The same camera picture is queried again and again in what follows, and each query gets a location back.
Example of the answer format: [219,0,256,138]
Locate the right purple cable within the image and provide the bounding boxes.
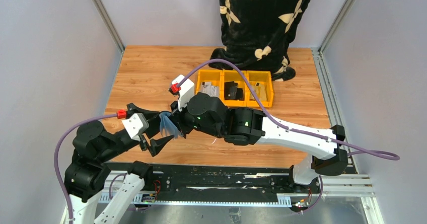
[177,58,400,213]

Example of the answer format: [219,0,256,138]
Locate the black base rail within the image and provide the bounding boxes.
[131,164,323,209]

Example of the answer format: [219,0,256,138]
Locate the purple cable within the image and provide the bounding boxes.
[177,58,400,213]
[54,113,126,224]

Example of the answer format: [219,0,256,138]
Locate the left yellow bin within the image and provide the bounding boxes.
[195,69,224,104]

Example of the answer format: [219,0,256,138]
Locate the silver cards in bin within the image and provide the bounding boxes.
[200,82,220,97]

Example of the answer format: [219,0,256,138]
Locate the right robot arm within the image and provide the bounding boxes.
[170,93,348,185]

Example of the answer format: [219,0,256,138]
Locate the black floral blanket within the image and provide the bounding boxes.
[211,0,311,82]

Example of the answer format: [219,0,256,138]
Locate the right yellow bin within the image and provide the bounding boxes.
[247,70,274,108]

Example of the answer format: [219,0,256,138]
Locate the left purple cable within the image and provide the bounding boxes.
[54,113,126,224]

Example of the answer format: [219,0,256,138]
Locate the beige cards in bin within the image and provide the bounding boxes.
[251,82,267,102]

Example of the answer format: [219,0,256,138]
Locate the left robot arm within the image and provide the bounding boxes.
[60,103,178,223]

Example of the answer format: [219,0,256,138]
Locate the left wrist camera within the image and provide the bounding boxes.
[116,110,149,142]

